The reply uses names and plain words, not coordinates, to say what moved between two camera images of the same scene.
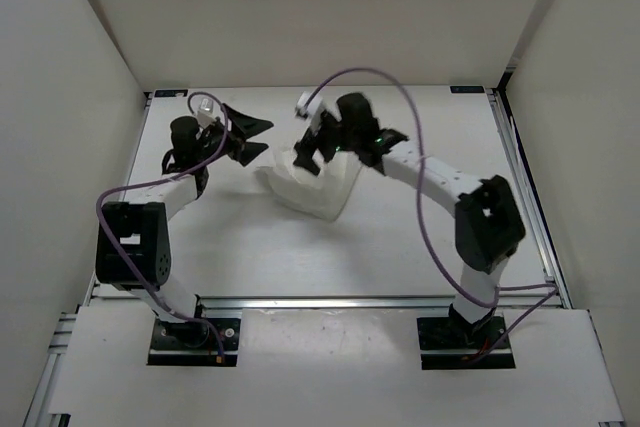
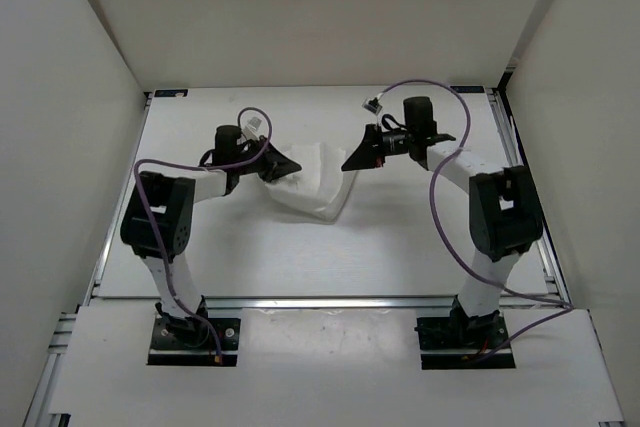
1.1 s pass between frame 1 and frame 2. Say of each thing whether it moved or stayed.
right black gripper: moved
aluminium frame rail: stayed
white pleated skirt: stayed
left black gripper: moved
